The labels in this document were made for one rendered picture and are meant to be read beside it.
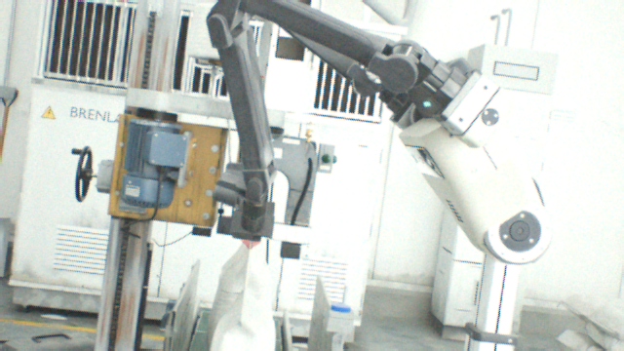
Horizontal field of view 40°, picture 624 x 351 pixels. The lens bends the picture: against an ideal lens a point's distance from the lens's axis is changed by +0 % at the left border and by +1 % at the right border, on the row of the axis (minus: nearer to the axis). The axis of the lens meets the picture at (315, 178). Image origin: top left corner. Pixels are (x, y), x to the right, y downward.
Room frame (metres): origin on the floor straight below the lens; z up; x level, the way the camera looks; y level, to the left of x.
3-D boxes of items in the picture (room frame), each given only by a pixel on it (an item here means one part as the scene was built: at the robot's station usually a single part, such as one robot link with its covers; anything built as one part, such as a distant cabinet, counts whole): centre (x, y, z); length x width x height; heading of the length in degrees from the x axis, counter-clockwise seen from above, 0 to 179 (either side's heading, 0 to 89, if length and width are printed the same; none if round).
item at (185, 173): (2.55, 0.40, 1.23); 0.28 x 0.07 x 0.16; 4
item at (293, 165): (2.77, 0.13, 1.21); 0.30 x 0.25 x 0.30; 4
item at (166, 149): (2.38, 0.43, 1.25); 0.10 x 0.08 x 0.12; 119
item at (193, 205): (2.72, 0.47, 1.18); 0.34 x 0.25 x 0.31; 94
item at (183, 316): (3.20, 0.42, 0.54); 1.05 x 0.02 x 0.41; 4
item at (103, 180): (2.68, 0.65, 1.14); 0.11 x 0.06 x 0.11; 4
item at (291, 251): (2.66, 0.03, 0.98); 0.09 x 0.05 x 0.05; 94
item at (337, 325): (2.54, -0.13, 0.81); 0.08 x 0.08 x 0.06; 4
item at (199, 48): (2.49, 0.33, 1.61); 0.17 x 0.17 x 0.17
